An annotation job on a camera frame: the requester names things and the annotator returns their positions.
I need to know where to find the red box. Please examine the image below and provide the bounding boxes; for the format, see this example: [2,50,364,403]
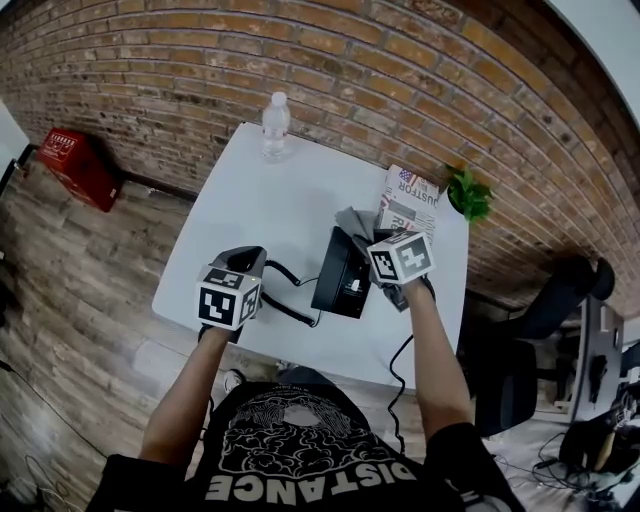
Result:
[35,127,124,214]

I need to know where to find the clear plastic water bottle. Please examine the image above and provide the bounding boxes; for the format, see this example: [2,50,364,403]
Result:
[260,91,292,164]

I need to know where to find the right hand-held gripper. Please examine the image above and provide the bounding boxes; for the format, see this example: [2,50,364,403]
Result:
[351,228,437,314]

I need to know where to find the person's black printed t-shirt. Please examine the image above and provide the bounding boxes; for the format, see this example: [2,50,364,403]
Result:
[84,382,521,512]

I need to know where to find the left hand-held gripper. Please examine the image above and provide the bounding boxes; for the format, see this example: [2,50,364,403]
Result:
[195,244,268,344]

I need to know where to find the white flag print book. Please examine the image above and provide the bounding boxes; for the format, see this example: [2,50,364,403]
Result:
[375,163,441,246]

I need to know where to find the green plant in white pot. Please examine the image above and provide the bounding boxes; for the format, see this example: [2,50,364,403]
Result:
[444,163,495,224]

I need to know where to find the black office chair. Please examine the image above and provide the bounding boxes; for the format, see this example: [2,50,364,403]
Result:
[459,254,616,439]

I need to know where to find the person's left forearm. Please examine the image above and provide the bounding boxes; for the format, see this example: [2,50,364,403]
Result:
[138,327,241,461]

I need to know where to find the person's right forearm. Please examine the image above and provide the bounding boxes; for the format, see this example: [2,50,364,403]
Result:
[402,284,474,436]

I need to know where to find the grey cloth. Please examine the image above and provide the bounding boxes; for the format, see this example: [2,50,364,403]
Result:
[333,205,379,241]

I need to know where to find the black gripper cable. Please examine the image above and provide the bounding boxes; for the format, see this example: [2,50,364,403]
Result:
[388,333,416,451]

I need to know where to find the grey desk with white frame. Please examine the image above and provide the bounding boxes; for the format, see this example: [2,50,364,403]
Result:
[549,294,640,426]

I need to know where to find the person's grey trousers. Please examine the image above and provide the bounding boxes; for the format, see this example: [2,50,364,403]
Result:
[277,364,336,389]

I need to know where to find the black bag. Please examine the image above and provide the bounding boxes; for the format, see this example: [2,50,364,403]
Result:
[569,414,640,501]

